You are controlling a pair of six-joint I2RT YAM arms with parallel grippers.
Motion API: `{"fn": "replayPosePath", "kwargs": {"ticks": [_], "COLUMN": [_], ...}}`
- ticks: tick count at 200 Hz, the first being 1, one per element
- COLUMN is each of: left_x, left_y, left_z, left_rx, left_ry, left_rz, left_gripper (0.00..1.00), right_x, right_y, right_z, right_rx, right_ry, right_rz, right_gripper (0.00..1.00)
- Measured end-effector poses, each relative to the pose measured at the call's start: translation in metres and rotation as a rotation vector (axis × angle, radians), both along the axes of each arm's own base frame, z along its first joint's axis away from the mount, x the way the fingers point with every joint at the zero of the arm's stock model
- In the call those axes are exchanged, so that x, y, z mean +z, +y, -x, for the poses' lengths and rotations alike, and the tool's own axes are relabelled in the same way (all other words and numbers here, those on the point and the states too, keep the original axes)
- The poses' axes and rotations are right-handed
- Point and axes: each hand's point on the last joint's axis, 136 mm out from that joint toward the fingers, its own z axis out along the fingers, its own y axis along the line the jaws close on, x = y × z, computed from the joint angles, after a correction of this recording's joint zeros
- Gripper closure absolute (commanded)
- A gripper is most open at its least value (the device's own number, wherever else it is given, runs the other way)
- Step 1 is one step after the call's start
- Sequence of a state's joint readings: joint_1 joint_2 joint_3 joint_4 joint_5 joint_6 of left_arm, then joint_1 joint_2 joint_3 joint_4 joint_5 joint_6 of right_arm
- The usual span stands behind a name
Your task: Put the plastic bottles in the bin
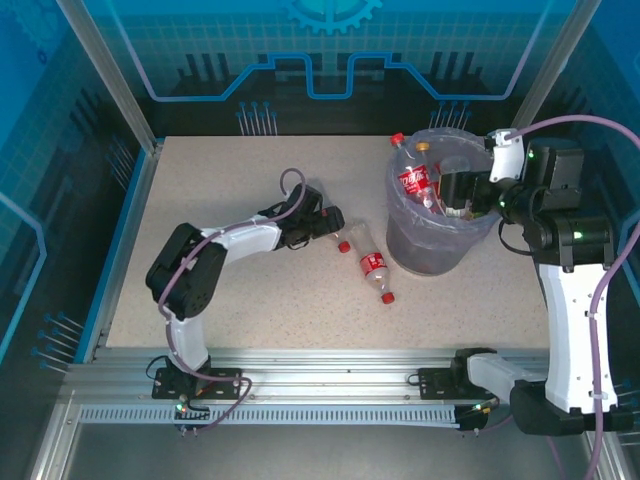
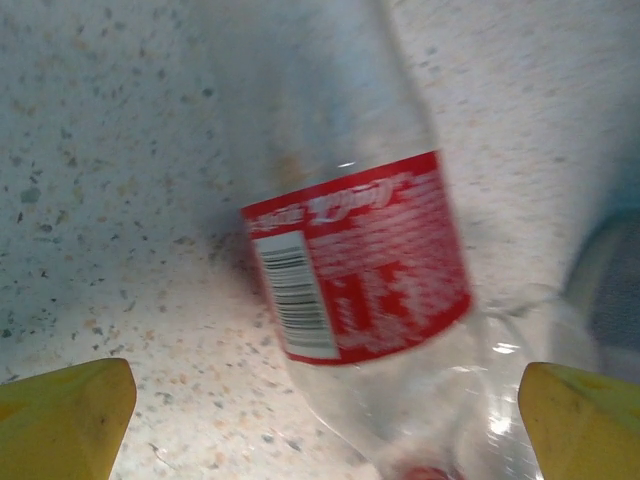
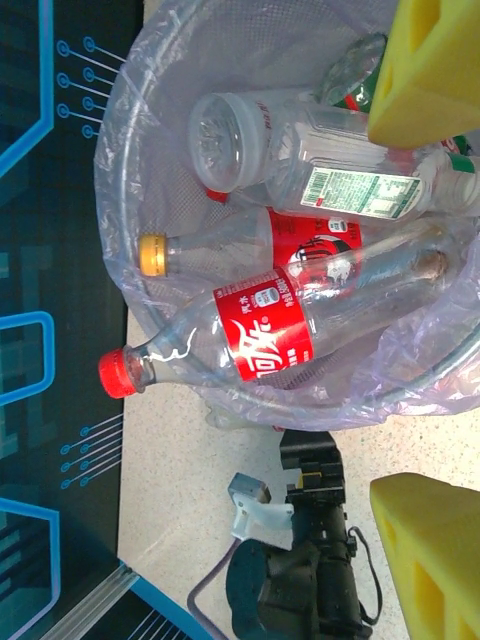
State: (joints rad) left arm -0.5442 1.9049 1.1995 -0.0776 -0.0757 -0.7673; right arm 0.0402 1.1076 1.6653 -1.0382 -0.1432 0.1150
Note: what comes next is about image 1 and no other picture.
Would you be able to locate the small clear bottle red cap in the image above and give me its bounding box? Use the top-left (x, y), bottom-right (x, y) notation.
top-left (324, 227), bottom-right (352, 255)

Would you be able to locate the large Coke bottle red label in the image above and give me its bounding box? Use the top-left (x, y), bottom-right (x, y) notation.
top-left (388, 132), bottom-right (436, 211)

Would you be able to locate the round mesh waste bin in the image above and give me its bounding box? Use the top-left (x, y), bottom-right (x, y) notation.
top-left (385, 127), bottom-right (496, 277)

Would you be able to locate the translucent purple bin bag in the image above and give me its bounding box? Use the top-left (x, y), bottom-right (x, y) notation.
top-left (385, 127), bottom-right (497, 261)

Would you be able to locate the small Coke bottle red label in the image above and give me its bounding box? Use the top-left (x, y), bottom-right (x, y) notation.
top-left (348, 223), bottom-right (398, 306)

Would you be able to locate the clear bottle yellow cap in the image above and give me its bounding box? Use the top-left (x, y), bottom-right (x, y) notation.
top-left (415, 141), bottom-right (444, 176)

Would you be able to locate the thin black cable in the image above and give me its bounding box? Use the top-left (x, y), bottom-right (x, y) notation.
top-left (497, 219), bottom-right (536, 257)

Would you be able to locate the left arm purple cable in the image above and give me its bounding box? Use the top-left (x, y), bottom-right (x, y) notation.
top-left (158, 167), bottom-right (307, 436)

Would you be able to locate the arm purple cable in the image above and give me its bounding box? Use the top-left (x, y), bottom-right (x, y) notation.
top-left (507, 113), bottom-right (640, 480)
top-left (158, 167), bottom-right (307, 436)

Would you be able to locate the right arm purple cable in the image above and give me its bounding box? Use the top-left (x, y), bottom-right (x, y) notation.
top-left (507, 113), bottom-right (640, 480)

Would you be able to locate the aluminium frame rail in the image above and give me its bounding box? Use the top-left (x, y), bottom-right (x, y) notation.
top-left (74, 139), bottom-right (166, 364)
top-left (62, 347), bottom-right (554, 404)

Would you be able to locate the aluminium frame post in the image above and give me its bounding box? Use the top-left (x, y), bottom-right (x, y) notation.
top-left (55, 0), bottom-right (164, 154)
top-left (509, 0), bottom-right (604, 132)

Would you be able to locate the slotted grey cable duct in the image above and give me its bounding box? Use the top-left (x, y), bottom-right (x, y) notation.
top-left (78, 403), bottom-right (461, 427)

